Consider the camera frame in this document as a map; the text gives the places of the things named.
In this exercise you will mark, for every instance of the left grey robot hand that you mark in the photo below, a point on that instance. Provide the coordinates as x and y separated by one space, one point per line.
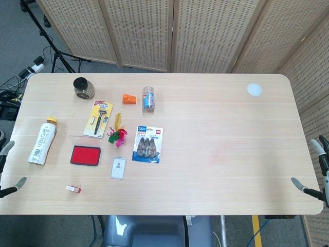
9 146

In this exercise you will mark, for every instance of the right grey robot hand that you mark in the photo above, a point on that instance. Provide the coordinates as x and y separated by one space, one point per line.
324 164

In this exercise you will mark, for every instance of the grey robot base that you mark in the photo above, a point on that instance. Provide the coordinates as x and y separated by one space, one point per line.
154 231

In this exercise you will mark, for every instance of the red ink pad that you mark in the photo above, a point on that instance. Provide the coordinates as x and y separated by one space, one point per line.
85 155

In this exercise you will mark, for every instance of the white bottle yellow cap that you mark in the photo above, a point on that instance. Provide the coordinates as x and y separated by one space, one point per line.
42 142

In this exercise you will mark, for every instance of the white power strip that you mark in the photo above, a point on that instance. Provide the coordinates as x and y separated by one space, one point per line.
36 68

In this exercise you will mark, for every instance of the razor in yellow blister pack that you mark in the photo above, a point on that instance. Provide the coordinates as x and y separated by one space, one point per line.
99 119

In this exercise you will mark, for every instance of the glass jar black lid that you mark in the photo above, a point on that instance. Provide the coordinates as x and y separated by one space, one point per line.
83 88

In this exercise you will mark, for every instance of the black tripod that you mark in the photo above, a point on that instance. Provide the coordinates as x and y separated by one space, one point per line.
55 50

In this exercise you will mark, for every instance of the colourful feather shuttlecock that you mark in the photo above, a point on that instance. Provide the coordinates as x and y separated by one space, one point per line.
118 135

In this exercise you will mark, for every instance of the grey ID badge holder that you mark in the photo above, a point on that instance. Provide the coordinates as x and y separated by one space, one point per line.
118 167

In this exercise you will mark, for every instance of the metal table leg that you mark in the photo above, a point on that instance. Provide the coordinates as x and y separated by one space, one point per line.
223 231

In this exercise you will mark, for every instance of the orange plastic block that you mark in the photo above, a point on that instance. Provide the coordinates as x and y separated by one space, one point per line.
129 99

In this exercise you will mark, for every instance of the blue correction tape pack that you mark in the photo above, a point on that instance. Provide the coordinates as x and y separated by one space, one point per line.
147 145

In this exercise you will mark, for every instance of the clear plastic bottle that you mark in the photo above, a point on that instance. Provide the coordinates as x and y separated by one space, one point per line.
148 99

